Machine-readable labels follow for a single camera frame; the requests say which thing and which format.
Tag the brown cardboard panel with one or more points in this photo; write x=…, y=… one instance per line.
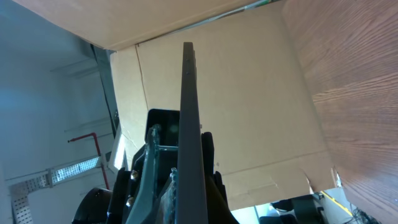
x=251, y=93

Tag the perforated metal cable tray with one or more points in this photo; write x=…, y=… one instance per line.
x=41, y=180

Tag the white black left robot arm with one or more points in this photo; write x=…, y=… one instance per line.
x=94, y=206

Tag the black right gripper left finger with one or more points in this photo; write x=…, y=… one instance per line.
x=166, y=210

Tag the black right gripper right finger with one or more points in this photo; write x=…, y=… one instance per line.
x=217, y=209

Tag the blue Galaxy smartphone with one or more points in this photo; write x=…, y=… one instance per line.
x=191, y=204

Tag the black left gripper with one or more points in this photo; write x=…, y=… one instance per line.
x=137, y=192

